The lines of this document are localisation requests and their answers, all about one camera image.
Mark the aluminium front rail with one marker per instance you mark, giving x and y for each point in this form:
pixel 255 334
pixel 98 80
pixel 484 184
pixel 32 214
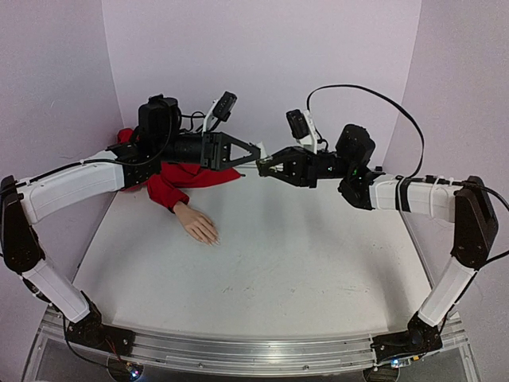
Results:
pixel 54 354

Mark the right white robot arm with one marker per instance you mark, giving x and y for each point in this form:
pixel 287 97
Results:
pixel 464 205

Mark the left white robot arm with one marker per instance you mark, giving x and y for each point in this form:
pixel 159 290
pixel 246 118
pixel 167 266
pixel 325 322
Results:
pixel 157 139

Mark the yellow nail polish bottle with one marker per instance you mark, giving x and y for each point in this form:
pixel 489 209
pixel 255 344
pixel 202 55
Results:
pixel 264 162

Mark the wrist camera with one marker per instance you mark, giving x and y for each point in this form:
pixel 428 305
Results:
pixel 219 112
pixel 303 129

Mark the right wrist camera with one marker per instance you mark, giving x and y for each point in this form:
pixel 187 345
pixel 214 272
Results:
pixel 303 129

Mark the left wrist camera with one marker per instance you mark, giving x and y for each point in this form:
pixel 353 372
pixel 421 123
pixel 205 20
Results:
pixel 219 112

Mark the mannequin hand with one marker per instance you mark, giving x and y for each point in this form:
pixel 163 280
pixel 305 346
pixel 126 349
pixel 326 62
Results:
pixel 196 224

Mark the red cloth garment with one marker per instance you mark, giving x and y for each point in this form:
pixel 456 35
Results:
pixel 166 187

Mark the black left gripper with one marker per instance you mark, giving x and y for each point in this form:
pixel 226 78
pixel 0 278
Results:
pixel 219 149

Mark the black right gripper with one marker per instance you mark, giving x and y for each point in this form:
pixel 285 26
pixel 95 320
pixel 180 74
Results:
pixel 305 169

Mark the grey nail polish cap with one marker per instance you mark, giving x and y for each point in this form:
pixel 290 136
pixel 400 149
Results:
pixel 262 150

